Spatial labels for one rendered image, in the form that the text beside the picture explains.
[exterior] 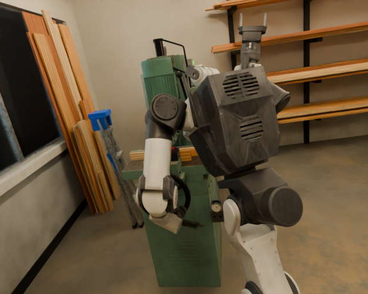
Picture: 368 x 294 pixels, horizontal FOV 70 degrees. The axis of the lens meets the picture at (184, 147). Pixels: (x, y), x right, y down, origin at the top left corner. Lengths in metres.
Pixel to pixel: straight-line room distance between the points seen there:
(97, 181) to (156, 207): 2.16
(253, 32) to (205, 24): 2.64
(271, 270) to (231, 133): 0.52
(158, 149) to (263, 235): 0.49
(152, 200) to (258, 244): 0.41
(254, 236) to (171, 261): 0.99
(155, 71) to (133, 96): 2.56
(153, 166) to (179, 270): 1.22
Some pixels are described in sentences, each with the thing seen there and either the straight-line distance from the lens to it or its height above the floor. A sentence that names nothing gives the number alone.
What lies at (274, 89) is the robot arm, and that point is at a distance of 1.06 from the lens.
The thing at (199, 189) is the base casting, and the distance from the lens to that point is 1.56.
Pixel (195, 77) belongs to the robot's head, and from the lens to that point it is 0.99.
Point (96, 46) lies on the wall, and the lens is 4.13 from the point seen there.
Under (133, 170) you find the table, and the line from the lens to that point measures 1.59.
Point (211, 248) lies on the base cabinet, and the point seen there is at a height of 0.32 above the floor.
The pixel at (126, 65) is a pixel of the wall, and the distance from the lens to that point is 4.01.
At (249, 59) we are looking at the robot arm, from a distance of 1.27.
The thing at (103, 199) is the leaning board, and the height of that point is 0.15.
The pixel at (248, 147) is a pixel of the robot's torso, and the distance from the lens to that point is 0.82.
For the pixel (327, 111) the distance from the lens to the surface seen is 3.91.
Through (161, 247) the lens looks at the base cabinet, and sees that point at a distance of 1.85.
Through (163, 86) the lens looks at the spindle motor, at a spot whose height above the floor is 1.36.
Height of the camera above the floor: 1.47
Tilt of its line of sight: 18 degrees down
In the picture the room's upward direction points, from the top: 9 degrees counter-clockwise
